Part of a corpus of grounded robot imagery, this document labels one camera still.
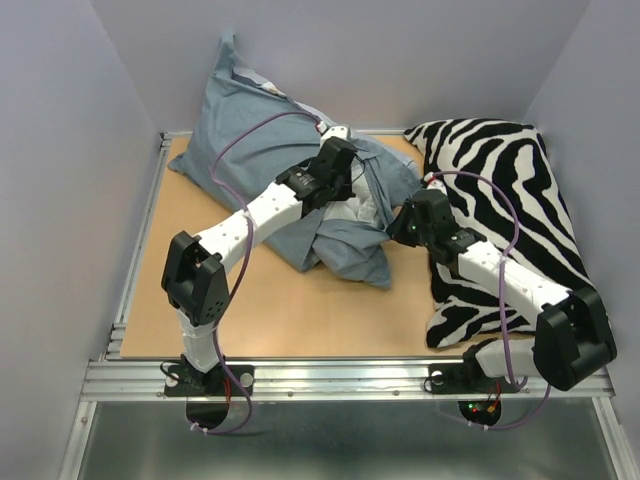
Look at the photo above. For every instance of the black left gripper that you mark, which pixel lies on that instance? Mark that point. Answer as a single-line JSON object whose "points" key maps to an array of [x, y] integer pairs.
{"points": [[344, 190]]}

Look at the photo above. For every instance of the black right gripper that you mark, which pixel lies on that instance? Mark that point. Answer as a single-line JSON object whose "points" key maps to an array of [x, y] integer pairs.
{"points": [[398, 228]]}

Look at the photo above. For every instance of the white pillow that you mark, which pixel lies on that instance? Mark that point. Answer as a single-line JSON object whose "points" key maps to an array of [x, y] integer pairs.
{"points": [[360, 208]]}

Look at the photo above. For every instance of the blue-grey pillowcase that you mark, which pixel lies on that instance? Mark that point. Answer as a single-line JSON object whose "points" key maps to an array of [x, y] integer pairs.
{"points": [[249, 132]]}

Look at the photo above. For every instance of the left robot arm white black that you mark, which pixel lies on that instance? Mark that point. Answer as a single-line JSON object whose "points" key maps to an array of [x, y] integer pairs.
{"points": [[196, 267]]}

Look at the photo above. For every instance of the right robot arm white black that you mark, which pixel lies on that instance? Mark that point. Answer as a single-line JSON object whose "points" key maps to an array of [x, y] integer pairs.
{"points": [[572, 334]]}

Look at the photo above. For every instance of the zebra striped pillow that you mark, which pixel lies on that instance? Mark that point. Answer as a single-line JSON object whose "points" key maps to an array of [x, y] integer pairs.
{"points": [[500, 183]]}

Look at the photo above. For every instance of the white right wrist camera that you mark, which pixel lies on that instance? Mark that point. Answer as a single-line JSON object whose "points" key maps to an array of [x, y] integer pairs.
{"points": [[432, 182]]}

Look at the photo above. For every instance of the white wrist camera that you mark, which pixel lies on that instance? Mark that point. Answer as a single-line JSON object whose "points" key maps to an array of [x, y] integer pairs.
{"points": [[327, 132], [432, 182]]}

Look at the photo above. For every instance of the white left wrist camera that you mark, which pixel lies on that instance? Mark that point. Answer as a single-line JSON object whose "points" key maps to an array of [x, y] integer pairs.
{"points": [[327, 132]]}

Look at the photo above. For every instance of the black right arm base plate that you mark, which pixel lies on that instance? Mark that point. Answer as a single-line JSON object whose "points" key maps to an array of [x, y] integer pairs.
{"points": [[458, 378]]}

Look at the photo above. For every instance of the aluminium front rail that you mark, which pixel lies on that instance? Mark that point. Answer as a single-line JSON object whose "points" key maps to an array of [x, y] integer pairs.
{"points": [[420, 378]]}

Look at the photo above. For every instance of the aluminium rail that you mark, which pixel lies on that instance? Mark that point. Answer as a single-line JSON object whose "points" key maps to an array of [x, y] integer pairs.
{"points": [[117, 331], [420, 378]]}

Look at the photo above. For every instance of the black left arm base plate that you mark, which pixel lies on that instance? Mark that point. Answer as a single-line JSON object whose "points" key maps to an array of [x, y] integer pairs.
{"points": [[182, 381]]}

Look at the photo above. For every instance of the aluminium left side rail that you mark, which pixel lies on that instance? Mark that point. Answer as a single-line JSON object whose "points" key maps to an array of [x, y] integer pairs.
{"points": [[117, 331]]}

